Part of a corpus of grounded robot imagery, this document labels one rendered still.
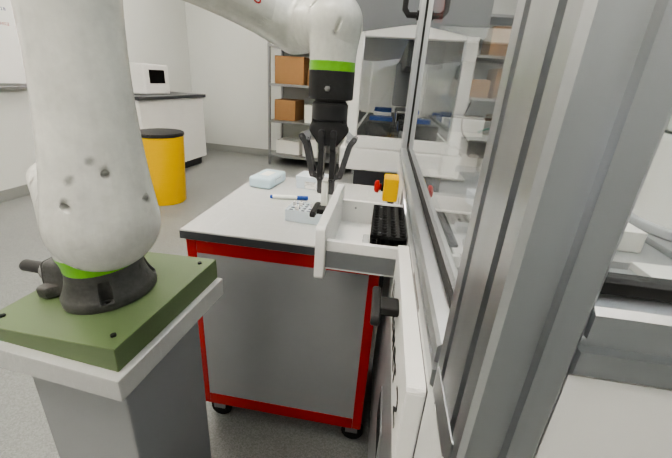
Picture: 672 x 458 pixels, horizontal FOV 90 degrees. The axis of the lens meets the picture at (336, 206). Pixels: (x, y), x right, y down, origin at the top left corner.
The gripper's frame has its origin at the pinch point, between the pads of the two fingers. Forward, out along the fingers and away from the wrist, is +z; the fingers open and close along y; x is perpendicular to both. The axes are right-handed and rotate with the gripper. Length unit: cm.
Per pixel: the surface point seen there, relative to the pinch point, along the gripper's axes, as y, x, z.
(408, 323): -16.7, 40.4, 0.5
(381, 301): -13.7, 34.6, 2.3
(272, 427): 16, -9, 93
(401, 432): -16, 49, 6
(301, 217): 10.4, -20.8, 15.6
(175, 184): 171, -198, 74
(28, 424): 98, 6, 93
